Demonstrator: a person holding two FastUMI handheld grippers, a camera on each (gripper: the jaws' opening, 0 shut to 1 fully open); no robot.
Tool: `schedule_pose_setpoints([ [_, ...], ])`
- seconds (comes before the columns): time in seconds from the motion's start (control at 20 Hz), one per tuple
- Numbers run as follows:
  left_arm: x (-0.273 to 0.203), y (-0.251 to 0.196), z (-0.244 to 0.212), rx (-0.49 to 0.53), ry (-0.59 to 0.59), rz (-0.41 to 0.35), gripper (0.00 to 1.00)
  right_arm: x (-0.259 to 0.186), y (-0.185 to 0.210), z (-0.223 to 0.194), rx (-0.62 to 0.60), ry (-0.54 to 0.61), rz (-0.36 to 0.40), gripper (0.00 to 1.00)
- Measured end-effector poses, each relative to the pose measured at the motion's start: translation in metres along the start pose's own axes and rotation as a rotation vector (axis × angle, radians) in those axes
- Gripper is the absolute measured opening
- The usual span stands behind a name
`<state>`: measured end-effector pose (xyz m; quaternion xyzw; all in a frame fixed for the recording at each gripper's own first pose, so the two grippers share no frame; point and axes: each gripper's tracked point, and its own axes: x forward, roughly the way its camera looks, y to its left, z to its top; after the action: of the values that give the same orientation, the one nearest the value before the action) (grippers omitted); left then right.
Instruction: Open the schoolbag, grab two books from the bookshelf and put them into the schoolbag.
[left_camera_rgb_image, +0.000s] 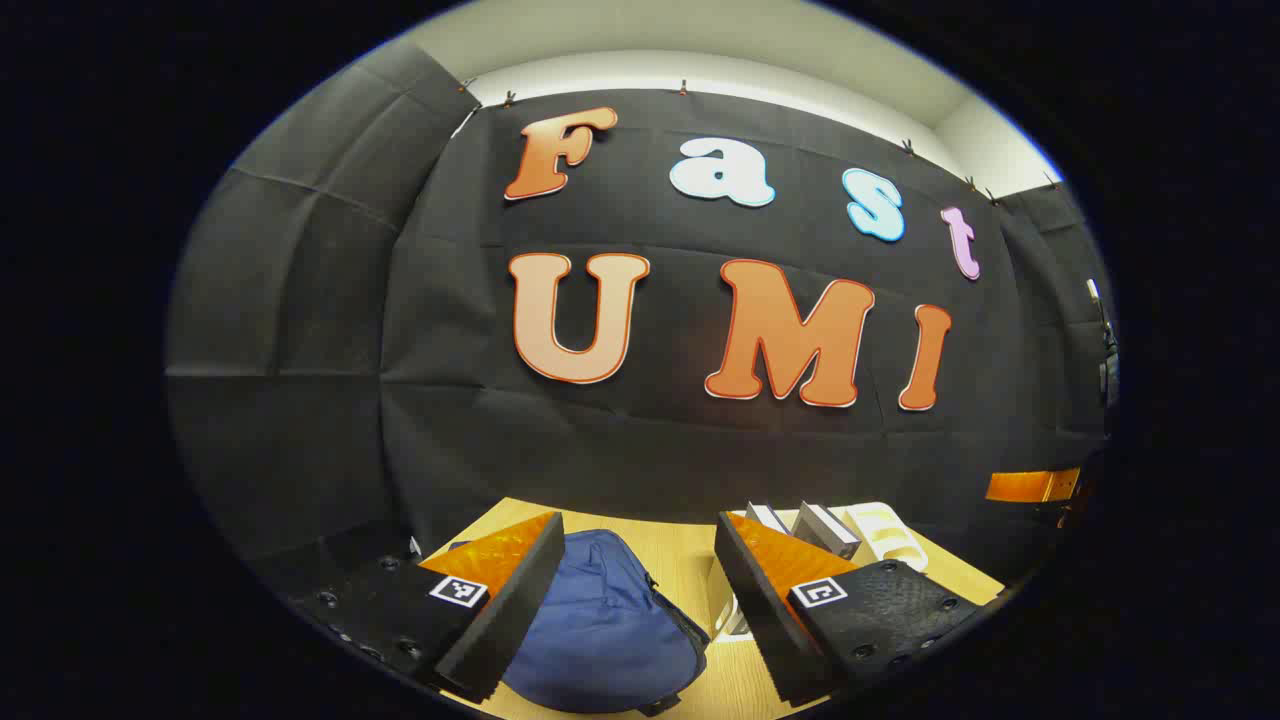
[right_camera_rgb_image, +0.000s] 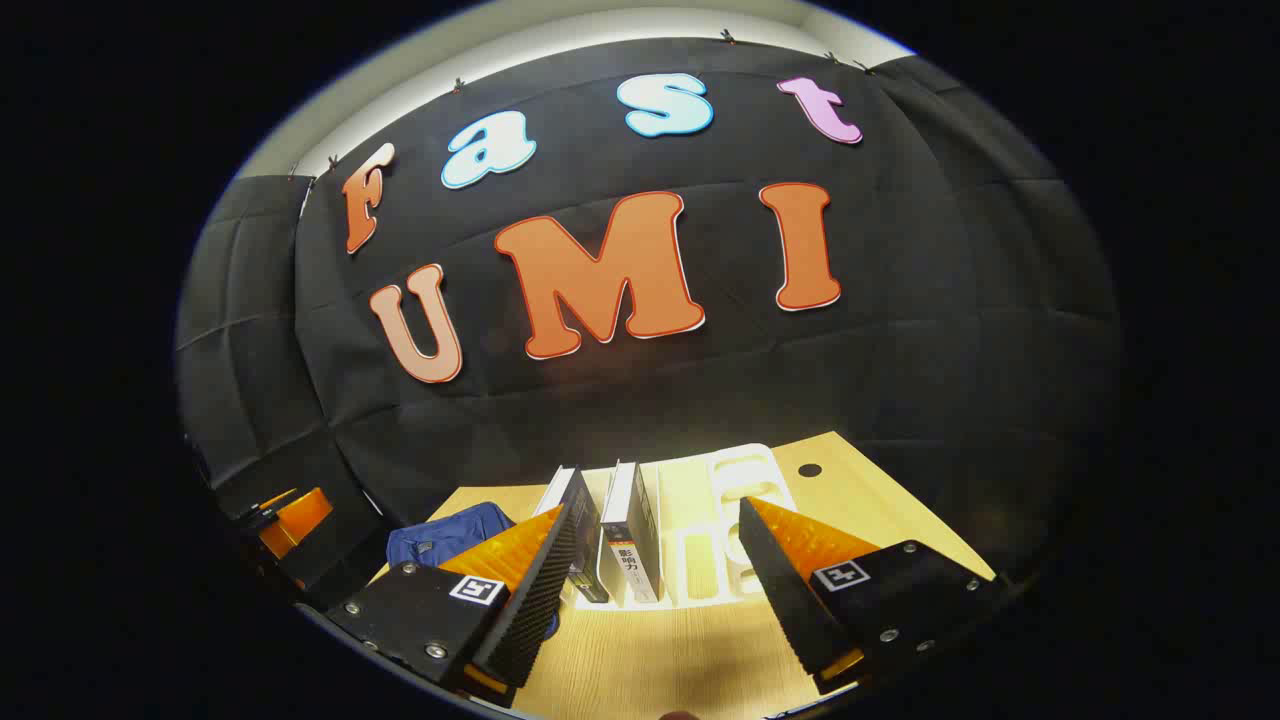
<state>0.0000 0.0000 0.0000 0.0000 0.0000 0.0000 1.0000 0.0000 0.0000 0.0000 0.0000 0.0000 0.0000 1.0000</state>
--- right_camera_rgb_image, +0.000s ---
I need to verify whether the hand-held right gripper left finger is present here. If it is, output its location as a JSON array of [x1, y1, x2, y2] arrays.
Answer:
[[325, 497, 583, 709]]

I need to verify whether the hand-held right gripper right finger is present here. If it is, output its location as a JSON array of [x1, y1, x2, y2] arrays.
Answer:
[[737, 495, 1006, 696]]

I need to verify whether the blue cover book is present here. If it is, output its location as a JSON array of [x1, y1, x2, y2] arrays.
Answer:
[[535, 465, 613, 604]]

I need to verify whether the dark cover book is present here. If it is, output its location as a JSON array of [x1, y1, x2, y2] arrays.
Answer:
[[598, 460, 663, 606]]

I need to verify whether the blue schoolbag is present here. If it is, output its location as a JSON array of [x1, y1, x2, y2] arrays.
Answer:
[[387, 502, 559, 638]]

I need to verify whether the white bookshelf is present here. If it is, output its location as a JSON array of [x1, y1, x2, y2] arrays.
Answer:
[[540, 443, 801, 611]]

